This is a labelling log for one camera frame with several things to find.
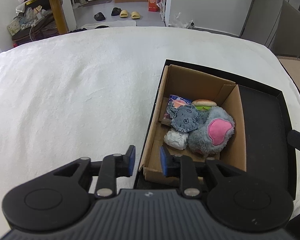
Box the blue denim plush toy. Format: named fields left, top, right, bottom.
left=166, top=102, right=199, bottom=133

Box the grey pink plush paw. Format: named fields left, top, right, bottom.
left=188, top=106, right=235, bottom=158

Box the grey upright panel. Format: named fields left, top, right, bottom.
left=271, top=1, right=300, bottom=57

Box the black tray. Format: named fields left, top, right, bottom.
left=134, top=60, right=297, bottom=197

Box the beige slipper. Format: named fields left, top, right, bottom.
left=131, top=11, right=141, bottom=20
left=120, top=10, right=129, bottom=18

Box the clutter pile under table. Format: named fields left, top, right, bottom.
left=7, top=5, right=59, bottom=48

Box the black slipper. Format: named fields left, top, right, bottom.
left=94, top=12, right=106, bottom=22
left=111, top=7, right=121, bottom=16

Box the brown cardboard box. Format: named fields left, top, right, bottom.
left=139, top=64, right=247, bottom=185

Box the orange cardboard box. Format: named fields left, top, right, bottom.
left=148, top=0, right=159, bottom=12

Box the white soft ball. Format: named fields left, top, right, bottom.
left=164, top=128, right=189, bottom=150

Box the yellow side table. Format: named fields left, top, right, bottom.
left=25, top=0, right=77, bottom=35

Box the blue Vinda tissue pack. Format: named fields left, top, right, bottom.
left=168, top=94, right=192, bottom=108

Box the plush hamburger toy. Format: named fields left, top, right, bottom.
left=192, top=99, right=217, bottom=111

